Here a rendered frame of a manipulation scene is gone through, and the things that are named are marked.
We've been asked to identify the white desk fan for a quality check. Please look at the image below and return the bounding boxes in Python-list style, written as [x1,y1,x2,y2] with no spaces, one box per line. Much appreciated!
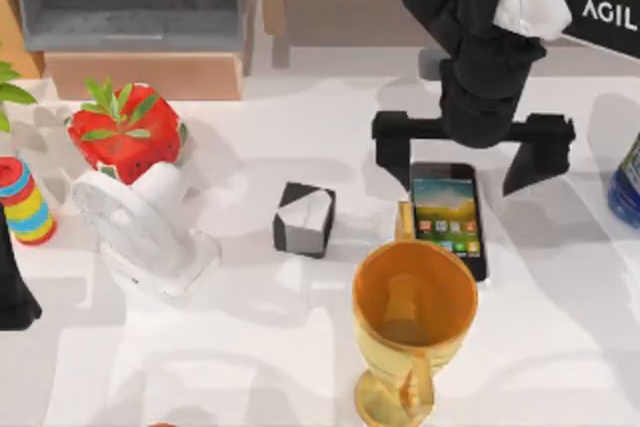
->
[69,160,224,301]

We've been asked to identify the green leafy plant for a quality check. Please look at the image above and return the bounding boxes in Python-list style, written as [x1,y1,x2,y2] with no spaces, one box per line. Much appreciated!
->
[0,60,39,134]

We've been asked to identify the wooden open shelf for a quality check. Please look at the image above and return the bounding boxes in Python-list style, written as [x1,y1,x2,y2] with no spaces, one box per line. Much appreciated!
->
[263,0,454,69]

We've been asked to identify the black smartphone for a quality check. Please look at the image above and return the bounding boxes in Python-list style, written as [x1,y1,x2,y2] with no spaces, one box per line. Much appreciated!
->
[409,161,489,284]

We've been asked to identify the black and white box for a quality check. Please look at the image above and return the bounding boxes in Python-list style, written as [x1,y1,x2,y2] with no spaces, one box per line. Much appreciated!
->
[271,180,338,260]

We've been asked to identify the red strawberry plant pot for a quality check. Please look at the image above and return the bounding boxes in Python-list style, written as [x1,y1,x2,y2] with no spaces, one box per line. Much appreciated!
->
[66,75,190,186]

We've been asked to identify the stack of coloured rings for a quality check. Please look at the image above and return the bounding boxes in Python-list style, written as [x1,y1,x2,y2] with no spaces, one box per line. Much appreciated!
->
[0,156,58,247]

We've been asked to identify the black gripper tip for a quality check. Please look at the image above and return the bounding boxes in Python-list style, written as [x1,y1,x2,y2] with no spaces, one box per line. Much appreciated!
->
[0,201,44,333]

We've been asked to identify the pale grey rounded box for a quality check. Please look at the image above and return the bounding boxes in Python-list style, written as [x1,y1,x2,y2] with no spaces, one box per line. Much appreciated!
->
[418,45,447,83]

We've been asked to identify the blue bottle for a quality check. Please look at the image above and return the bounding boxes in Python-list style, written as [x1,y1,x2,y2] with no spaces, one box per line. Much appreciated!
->
[606,131,640,231]

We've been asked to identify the pale wooden drawer front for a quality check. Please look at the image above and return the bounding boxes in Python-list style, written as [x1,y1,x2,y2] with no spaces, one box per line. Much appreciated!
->
[43,48,247,102]

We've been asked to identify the wooden cupboard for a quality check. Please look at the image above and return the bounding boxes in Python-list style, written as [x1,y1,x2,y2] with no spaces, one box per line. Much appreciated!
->
[0,0,32,82]

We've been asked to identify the gold trophy cup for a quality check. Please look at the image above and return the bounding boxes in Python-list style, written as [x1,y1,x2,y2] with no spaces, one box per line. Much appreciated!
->
[350,200,481,427]

